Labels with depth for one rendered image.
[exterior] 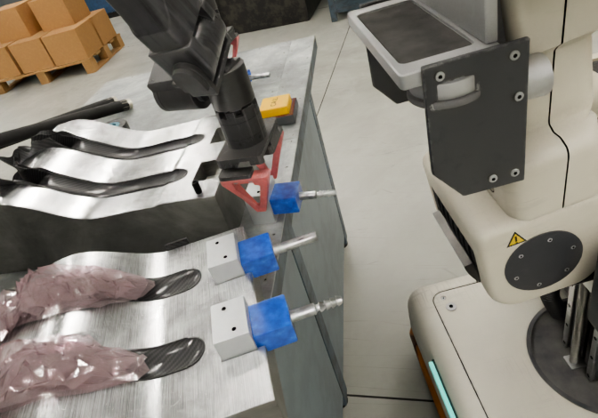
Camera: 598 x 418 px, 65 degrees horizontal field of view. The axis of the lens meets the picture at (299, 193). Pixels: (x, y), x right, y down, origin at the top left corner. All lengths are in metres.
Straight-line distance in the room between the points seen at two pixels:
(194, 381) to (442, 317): 0.80
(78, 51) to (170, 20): 4.87
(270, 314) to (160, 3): 0.32
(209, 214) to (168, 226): 0.07
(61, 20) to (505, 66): 5.29
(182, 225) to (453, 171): 0.38
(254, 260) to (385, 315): 1.06
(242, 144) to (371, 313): 1.05
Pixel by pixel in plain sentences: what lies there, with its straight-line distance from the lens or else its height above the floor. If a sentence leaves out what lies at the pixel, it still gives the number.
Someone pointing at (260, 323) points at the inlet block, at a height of 0.87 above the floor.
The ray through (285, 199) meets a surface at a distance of 0.67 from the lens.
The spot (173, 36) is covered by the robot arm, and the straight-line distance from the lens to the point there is 0.51.
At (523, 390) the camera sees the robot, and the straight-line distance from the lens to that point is 1.10.
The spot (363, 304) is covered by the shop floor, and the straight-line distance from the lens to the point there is 1.61.
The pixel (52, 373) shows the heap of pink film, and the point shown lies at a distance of 0.51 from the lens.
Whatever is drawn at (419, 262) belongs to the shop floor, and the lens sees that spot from 1.71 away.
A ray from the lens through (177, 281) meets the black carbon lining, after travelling 0.60.
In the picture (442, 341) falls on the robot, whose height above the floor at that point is 0.28.
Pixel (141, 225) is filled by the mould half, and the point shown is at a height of 0.86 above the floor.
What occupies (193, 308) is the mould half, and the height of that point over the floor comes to 0.86.
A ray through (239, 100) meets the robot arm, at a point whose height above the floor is 1.00.
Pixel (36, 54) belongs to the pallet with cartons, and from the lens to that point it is 5.60.
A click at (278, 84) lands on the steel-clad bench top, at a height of 0.80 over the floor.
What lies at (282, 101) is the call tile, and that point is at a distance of 0.97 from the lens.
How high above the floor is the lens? 1.22
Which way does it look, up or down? 35 degrees down
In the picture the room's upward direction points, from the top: 17 degrees counter-clockwise
